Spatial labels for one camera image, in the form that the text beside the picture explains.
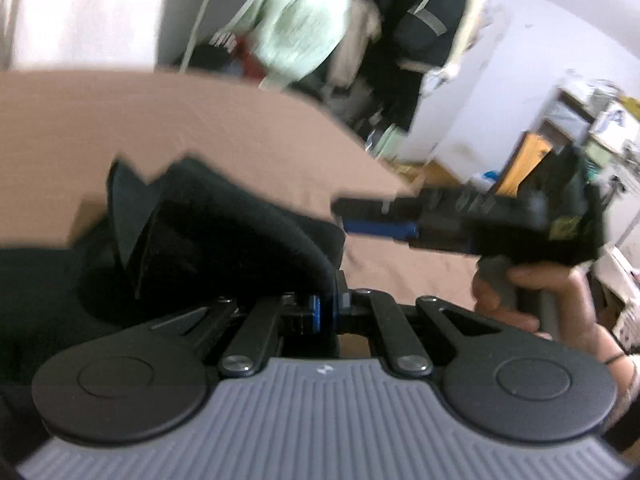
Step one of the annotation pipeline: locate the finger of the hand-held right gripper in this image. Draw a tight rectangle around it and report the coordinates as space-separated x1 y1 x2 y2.
331 197 422 217
344 219 422 241

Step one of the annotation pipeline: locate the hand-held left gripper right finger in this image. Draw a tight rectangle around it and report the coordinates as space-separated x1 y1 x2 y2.
332 270 503 377

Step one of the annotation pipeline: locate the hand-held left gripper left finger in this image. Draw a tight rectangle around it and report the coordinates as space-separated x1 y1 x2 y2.
150 294 322 377

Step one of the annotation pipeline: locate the black knit sweater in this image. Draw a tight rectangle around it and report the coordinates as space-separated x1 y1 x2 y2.
0 156 347 398

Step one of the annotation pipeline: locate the person's right forearm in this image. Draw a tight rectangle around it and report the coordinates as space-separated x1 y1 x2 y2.
602 352 640 456

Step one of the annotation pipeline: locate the person's right hand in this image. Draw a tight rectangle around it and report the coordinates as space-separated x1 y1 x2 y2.
472 265 623 368

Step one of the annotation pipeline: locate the wooden cabinet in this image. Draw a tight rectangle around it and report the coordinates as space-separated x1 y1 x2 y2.
494 131 557 197

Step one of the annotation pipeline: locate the white box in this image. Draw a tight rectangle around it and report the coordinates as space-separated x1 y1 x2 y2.
594 244 640 347

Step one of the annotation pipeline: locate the cluttered shelf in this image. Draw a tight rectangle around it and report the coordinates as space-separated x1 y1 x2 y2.
539 69 640 163

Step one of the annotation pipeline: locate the cream fleece garment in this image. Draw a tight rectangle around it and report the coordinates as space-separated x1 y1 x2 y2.
324 0 387 92

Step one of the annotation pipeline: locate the black jacket with grey stripes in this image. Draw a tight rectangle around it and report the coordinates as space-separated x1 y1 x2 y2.
357 0 472 132

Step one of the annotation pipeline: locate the pale green hanging garment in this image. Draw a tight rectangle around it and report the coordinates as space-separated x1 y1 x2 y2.
249 0 353 87

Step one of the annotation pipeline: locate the dark cloth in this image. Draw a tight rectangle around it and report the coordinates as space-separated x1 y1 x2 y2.
192 27 263 83

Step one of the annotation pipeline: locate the white draped sheet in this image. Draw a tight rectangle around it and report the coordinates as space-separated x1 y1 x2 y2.
0 0 173 72

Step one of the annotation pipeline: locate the pale hanging cord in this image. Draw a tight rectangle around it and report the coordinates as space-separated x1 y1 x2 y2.
181 0 227 72

